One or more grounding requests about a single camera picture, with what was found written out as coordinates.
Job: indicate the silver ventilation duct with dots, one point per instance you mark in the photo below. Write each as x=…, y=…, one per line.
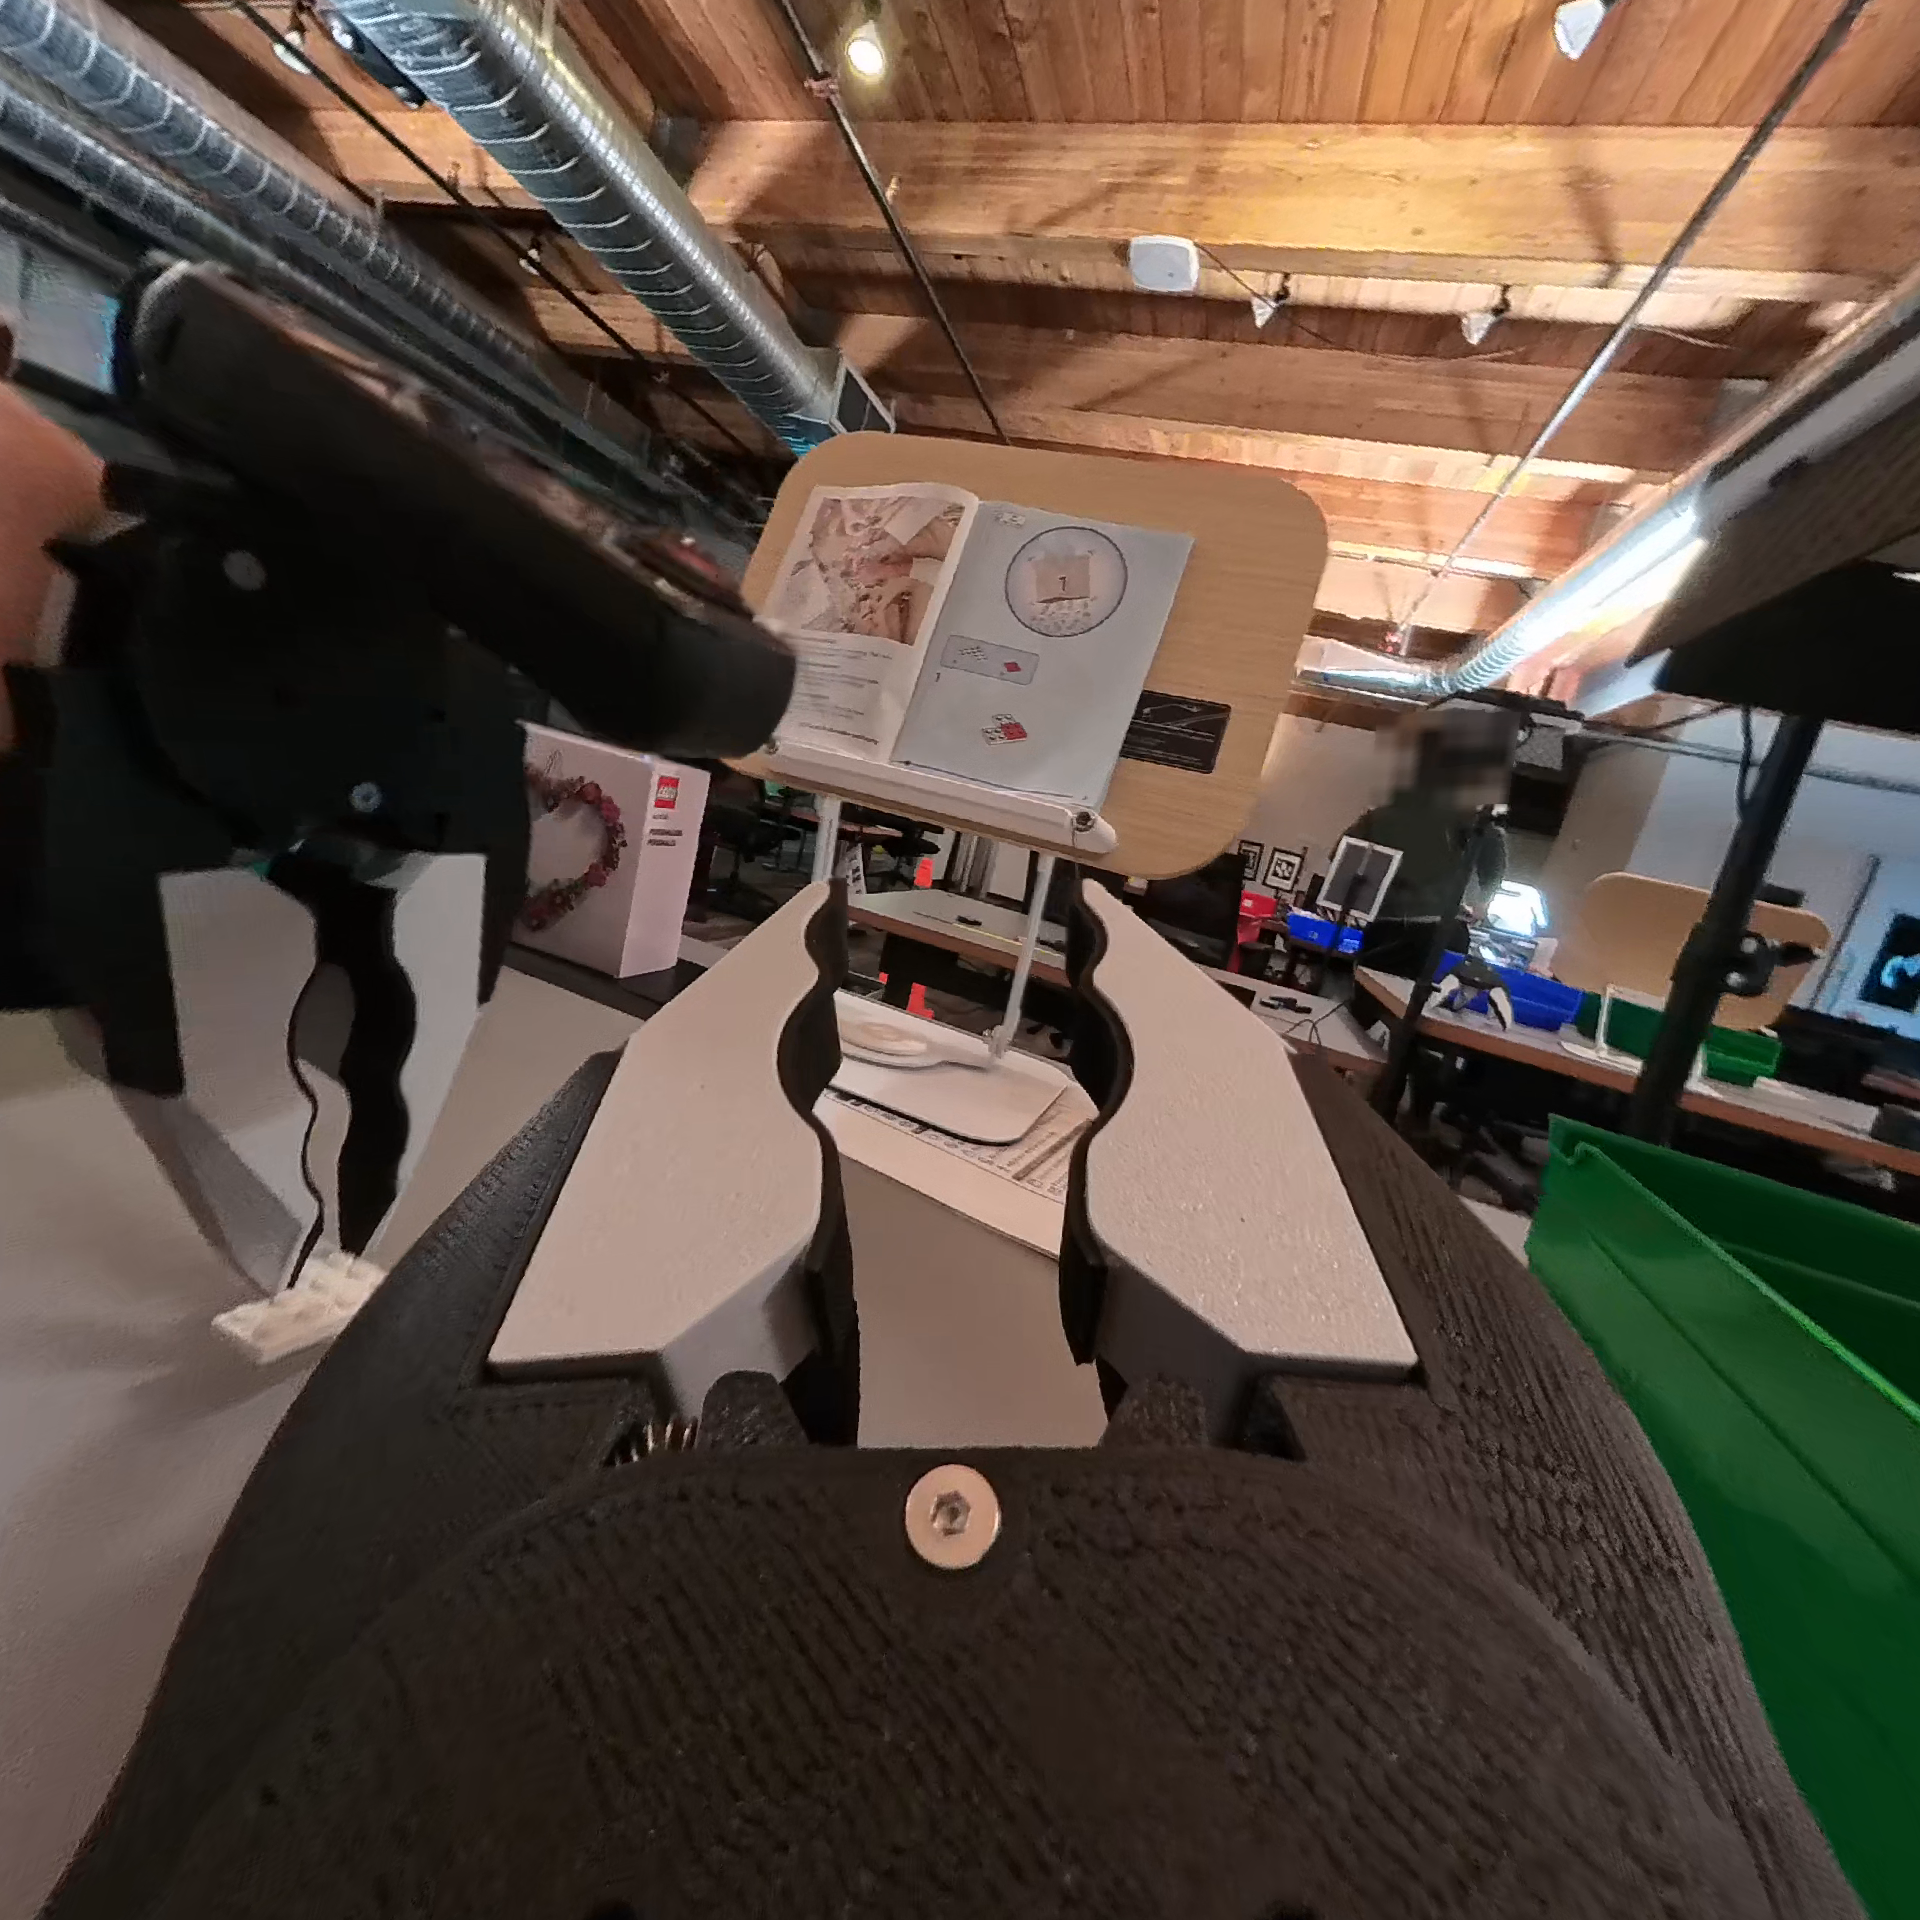
x=1559, y=617
x=150, y=108
x=602, y=166

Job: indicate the background work table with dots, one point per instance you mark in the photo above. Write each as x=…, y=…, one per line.
x=1498, y=1056
x=964, y=920

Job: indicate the open instruction booklet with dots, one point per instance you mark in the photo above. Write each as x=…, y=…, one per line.
x=1036, y=673

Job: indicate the blue storage bin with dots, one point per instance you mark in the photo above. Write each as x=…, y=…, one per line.
x=1327, y=933
x=1513, y=998

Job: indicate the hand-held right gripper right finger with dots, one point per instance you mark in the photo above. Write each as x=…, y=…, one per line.
x=1245, y=1202

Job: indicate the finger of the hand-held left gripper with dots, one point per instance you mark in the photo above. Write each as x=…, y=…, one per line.
x=376, y=1049
x=239, y=1020

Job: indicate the ceiling spotlight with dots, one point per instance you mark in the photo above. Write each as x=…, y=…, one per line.
x=866, y=54
x=1484, y=321
x=1584, y=24
x=1266, y=307

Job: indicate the clear bag with printed sheet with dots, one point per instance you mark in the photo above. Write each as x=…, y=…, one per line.
x=1019, y=1183

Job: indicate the white brick plate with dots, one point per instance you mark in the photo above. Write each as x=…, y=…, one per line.
x=290, y=1312

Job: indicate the yellow white heart wreath box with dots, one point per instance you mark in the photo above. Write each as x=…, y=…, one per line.
x=664, y=900

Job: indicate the white ceiling access point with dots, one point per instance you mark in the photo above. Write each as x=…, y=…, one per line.
x=1161, y=268

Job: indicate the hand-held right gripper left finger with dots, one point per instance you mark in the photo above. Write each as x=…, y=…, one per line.
x=673, y=1202

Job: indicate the person's left hand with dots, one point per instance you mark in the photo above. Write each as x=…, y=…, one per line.
x=40, y=467

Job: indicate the orange cone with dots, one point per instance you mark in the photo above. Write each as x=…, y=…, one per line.
x=908, y=998

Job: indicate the green plastic bin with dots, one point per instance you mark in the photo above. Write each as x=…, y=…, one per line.
x=1725, y=1427
x=1708, y=1049

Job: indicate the dark monitor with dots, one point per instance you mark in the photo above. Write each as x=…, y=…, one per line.
x=1892, y=963

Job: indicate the black overhead rack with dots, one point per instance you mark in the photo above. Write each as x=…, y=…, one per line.
x=1800, y=631

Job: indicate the white framed tablet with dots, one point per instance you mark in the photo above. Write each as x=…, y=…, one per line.
x=1365, y=880

